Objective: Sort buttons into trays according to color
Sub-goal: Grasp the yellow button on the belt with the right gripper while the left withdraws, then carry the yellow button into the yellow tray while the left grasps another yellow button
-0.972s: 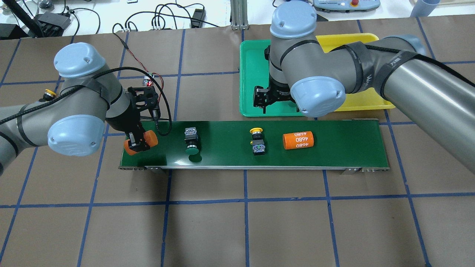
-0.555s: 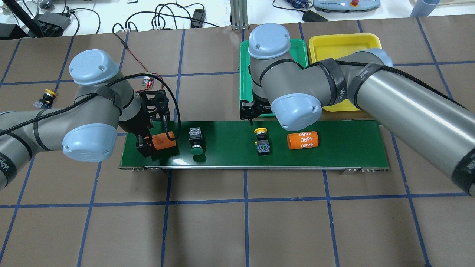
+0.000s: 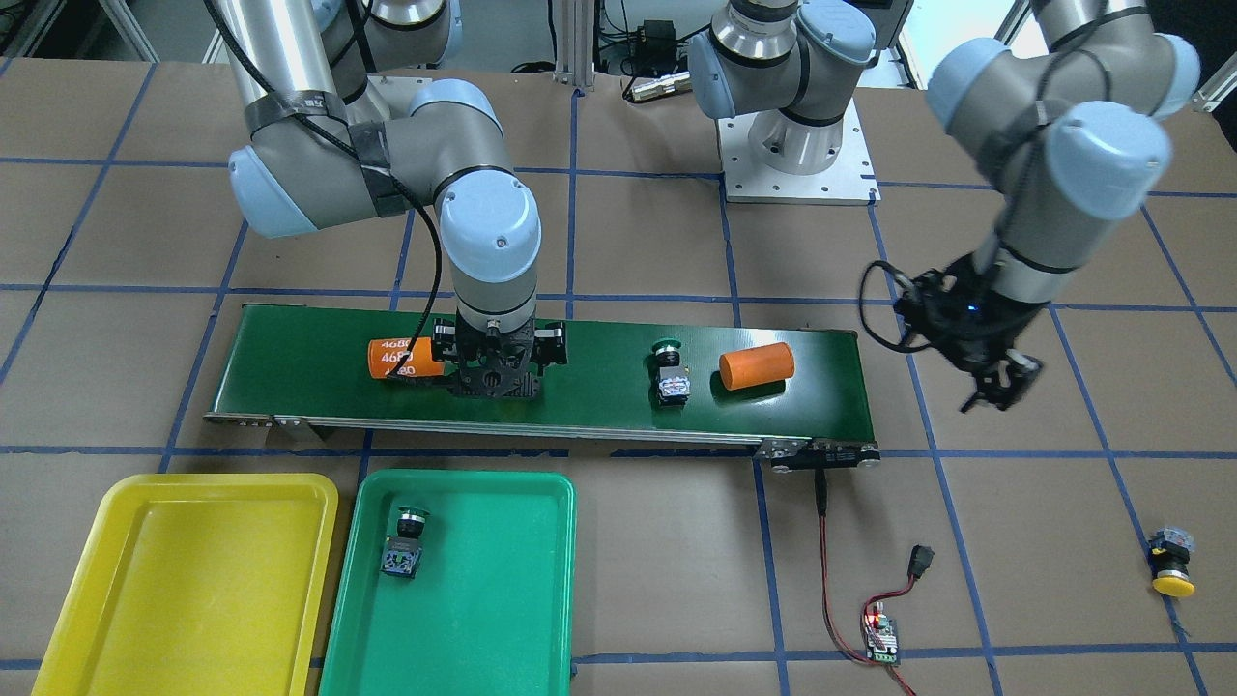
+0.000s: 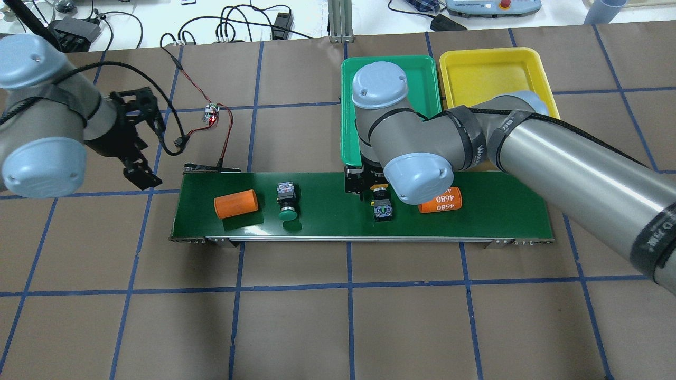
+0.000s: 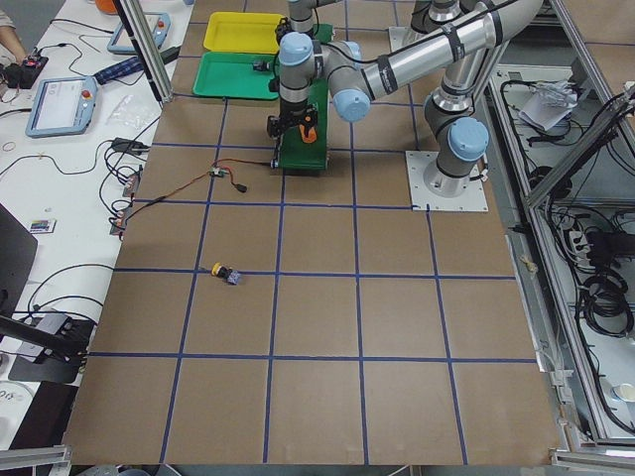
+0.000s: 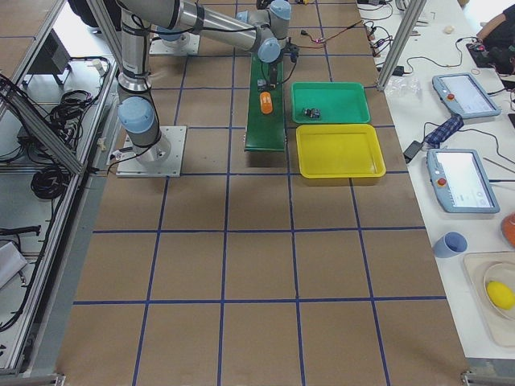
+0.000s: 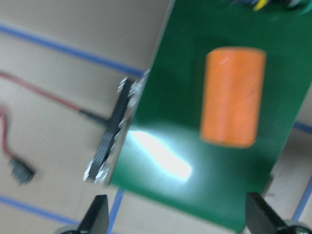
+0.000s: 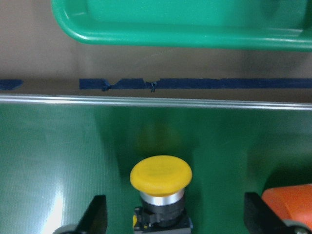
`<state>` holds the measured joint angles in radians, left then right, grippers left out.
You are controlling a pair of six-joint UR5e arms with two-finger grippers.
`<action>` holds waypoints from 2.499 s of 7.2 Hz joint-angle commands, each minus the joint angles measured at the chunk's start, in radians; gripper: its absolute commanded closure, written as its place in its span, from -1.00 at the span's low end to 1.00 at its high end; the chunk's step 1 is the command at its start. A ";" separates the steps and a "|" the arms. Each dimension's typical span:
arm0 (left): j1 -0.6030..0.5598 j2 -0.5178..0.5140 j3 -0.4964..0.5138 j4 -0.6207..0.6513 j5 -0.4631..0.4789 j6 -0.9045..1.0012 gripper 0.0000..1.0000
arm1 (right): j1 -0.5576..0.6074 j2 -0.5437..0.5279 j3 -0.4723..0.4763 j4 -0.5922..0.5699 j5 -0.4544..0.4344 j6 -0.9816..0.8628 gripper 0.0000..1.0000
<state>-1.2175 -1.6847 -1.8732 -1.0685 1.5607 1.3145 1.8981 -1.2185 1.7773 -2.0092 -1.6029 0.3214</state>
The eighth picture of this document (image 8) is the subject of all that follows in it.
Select green conveyor belt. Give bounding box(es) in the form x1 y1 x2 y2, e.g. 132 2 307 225
0 94 312 234

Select green plastic tray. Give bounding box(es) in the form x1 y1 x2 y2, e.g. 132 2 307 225
51 0 312 52

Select plain orange cylinder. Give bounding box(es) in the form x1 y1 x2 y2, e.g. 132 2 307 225
261 184 312 228

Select yellow push button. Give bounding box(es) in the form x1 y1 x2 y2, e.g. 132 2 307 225
130 155 193 234

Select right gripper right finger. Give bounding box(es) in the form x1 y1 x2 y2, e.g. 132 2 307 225
243 192 312 234

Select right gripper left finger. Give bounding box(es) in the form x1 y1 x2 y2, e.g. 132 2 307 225
53 195 108 234

